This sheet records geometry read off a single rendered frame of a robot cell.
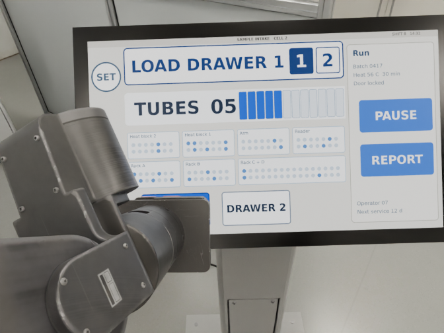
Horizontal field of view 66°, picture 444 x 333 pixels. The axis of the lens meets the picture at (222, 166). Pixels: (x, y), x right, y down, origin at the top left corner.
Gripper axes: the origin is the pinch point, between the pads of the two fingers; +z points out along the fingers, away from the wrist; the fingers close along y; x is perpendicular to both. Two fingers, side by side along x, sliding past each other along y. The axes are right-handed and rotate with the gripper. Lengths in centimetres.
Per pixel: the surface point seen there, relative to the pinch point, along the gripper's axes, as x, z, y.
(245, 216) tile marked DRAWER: 0.4, 7.2, -8.8
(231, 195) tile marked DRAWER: -2.5, 7.0, -7.0
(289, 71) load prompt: -19.2, 6.9, -15.0
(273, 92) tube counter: -16.4, 6.9, -12.8
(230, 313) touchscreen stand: 28, 43, -6
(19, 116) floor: -50, 214, 155
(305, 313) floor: 52, 100, -35
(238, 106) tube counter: -14.5, 6.8, -8.0
